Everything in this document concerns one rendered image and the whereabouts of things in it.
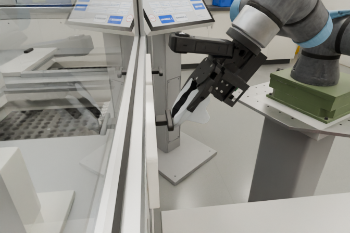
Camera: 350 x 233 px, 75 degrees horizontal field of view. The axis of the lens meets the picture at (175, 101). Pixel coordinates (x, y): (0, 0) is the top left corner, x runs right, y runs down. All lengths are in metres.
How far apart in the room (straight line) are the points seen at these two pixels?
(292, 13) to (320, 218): 0.38
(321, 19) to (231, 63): 0.18
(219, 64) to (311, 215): 0.34
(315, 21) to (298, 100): 0.45
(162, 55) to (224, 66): 1.01
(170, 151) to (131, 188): 1.56
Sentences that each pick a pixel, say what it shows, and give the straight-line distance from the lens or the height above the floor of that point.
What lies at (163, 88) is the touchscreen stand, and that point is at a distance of 1.50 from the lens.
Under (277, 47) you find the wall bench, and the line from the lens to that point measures 4.12.
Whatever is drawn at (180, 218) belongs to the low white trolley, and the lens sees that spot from 0.49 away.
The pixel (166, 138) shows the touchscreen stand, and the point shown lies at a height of 0.18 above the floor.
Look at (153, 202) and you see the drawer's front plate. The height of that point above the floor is 0.84.
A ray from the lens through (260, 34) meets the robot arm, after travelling 0.42.
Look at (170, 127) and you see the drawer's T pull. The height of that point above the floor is 0.91.
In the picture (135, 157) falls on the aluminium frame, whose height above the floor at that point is 0.99.
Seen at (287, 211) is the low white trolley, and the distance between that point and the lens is 0.54.
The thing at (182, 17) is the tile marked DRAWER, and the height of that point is 1.00.
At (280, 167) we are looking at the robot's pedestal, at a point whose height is 0.50.
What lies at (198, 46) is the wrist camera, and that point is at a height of 1.06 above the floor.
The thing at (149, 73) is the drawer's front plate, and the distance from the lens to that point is 0.67.
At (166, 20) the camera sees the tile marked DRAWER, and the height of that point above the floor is 1.00.
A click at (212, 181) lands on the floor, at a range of 1.63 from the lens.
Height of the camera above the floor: 1.15
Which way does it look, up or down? 26 degrees down
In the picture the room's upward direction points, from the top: straight up
